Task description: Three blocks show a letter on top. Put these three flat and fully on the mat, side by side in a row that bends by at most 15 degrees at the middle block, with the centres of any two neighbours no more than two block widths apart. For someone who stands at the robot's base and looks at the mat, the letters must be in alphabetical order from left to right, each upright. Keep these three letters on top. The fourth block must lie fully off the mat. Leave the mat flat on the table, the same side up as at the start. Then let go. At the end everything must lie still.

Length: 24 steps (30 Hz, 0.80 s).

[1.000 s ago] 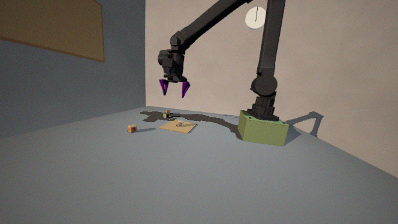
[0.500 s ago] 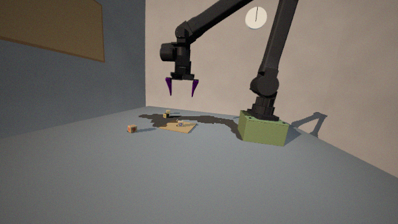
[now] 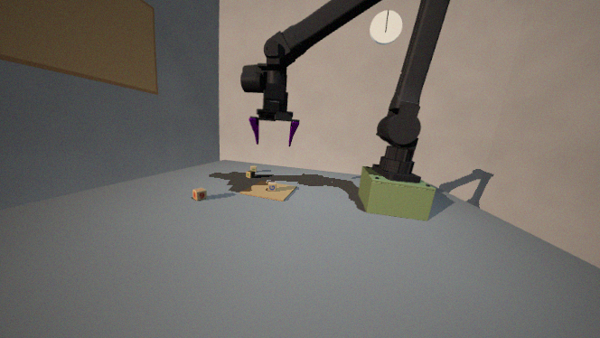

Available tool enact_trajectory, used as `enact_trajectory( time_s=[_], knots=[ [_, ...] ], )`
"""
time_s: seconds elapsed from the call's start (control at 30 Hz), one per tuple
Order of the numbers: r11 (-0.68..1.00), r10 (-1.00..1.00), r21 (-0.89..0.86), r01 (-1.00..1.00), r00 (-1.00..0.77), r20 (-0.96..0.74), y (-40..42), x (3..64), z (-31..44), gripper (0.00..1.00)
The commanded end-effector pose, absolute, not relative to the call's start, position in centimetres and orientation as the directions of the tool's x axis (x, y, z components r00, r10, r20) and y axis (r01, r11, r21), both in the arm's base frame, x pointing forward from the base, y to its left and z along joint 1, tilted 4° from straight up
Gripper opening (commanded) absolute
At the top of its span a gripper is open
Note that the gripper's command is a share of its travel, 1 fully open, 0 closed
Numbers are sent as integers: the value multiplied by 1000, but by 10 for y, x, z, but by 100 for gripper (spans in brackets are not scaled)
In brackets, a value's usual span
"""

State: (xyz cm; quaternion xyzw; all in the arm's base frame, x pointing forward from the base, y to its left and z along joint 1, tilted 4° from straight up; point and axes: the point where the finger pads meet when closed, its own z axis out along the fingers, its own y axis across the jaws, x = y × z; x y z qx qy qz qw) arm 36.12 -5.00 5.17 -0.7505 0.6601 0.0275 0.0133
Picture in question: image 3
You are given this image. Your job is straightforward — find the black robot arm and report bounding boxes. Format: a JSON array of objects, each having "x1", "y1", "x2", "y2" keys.
[{"x1": 240, "y1": 0, "x2": 450, "y2": 183}]

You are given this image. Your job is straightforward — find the tan flat mat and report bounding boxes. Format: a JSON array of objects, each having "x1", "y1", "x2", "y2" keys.
[{"x1": 240, "y1": 181, "x2": 296, "y2": 202}]

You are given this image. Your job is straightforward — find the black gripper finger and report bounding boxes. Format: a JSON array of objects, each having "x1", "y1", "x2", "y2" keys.
[
  {"x1": 289, "y1": 122, "x2": 299, "y2": 146},
  {"x1": 248, "y1": 118, "x2": 259, "y2": 145}
]

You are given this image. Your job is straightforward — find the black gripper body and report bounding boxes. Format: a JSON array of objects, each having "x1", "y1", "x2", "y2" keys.
[{"x1": 251, "y1": 108, "x2": 299, "y2": 122}]

